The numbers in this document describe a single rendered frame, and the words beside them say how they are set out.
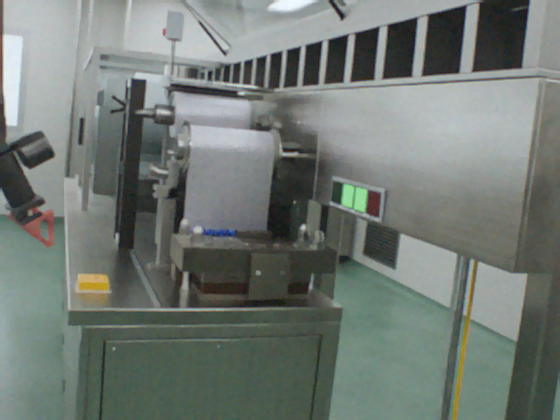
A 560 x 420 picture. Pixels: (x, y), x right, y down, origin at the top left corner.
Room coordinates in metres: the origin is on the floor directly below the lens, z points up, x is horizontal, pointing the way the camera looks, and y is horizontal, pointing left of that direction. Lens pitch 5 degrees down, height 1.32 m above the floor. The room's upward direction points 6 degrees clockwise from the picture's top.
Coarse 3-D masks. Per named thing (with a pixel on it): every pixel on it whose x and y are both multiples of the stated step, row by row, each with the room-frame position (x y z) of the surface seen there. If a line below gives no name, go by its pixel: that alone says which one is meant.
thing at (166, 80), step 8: (168, 80) 1.79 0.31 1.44; (176, 80) 1.81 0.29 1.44; (184, 80) 1.82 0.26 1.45; (192, 80) 1.83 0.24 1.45; (200, 80) 1.84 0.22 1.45; (208, 88) 1.90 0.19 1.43; (216, 88) 1.86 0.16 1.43; (224, 88) 1.94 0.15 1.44; (232, 88) 1.87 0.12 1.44; (240, 88) 1.88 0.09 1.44; (248, 88) 1.89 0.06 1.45; (256, 88) 1.90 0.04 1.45; (264, 88) 1.91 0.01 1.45
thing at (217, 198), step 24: (192, 168) 1.53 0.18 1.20; (216, 168) 1.55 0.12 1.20; (192, 192) 1.53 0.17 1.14; (216, 192) 1.55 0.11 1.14; (240, 192) 1.58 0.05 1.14; (264, 192) 1.60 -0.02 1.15; (192, 216) 1.53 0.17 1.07; (216, 216) 1.56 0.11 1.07; (240, 216) 1.58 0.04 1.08; (264, 216) 1.60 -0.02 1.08
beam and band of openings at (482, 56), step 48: (384, 0) 1.31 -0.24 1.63; (432, 0) 1.13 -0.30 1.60; (480, 0) 1.00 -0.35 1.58; (528, 0) 0.95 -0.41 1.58; (240, 48) 2.34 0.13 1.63; (288, 48) 1.84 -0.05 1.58; (336, 48) 1.59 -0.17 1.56; (384, 48) 1.29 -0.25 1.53; (432, 48) 1.15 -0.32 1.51; (480, 48) 1.01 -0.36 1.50; (528, 48) 0.88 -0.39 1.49
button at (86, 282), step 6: (84, 276) 1.36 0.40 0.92; (90, 276) 1.37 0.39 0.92; (96, 276) 1.37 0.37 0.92; (102, 276) 1.38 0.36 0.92; (78, 282) 1.35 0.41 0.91; (84, 282) 1.32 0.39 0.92; (90, 282) 1.32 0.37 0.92; (96, 282) 1.33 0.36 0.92; (102, 282) 1.33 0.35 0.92; (108, 282) 1.34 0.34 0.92; (84, 288) 1.32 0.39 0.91; (90, 288) 1.32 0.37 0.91; (96, 288) 1.33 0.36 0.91; (102, 288) 1.33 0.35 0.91; (108, 288) 1.34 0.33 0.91
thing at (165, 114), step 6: (156, 108) 1.78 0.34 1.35; (162, 108) 1.79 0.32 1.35; (168, 108) 1.79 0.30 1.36; (174, 108) 1.80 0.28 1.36; (156, 114) 1.77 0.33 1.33; (162, 114) 1.78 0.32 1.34; (168, 114) 1.79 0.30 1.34; (174, 114) 1.79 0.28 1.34; (156, 120) 1.78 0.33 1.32; (162, 120) 1.79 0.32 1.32; (168, 120) 1.79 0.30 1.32; (174, 120) 1.80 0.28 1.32
